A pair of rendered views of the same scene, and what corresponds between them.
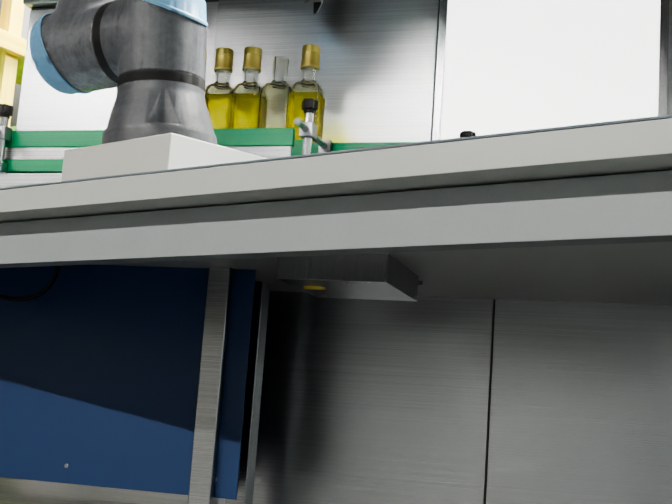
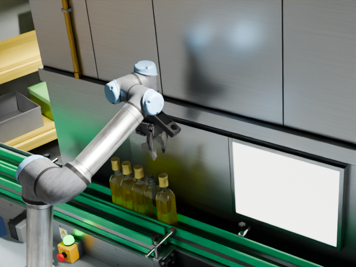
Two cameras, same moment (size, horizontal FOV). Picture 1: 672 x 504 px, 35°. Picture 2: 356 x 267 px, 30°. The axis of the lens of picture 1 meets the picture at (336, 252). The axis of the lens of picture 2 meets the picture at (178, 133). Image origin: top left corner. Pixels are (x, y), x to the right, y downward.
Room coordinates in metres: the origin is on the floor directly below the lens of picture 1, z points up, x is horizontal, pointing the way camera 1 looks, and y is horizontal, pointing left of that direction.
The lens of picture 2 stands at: (0.04, -0.75, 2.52)
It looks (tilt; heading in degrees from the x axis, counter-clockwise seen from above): 30 degrees down; 22
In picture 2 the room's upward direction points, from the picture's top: 6 degrees counter-clockwise
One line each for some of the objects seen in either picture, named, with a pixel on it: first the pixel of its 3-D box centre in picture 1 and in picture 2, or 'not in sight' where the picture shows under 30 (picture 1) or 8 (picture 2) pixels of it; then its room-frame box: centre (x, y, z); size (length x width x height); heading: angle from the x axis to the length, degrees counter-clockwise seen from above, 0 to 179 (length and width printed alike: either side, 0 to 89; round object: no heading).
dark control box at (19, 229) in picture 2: not in sight; (21, 228); (1.91, 0.76, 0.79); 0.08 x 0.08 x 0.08; 73
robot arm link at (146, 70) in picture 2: not in sight; (145, 78); (1.91, 0.10, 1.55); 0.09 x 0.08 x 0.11; 149
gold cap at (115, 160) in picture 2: not in sight; (115, 163); (1.97, 0.30, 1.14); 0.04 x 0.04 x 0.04
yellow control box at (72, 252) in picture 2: not in sight; (70, 250); (1.83, 0.49, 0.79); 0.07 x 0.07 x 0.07; 73
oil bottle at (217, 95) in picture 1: (217, 137); (131, 199); (1.96, 0.24, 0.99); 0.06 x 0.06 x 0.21; 73
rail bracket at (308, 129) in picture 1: (311, 139); (160, 244); (1.77, 0.06, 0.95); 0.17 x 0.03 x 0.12; 163
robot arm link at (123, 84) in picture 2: not in sight; (125, 90); (1.82, 0.13, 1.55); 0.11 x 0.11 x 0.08; 59
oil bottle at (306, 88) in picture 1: (304, 136); (167, 213); (1.91, 0.07, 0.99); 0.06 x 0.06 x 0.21; 72
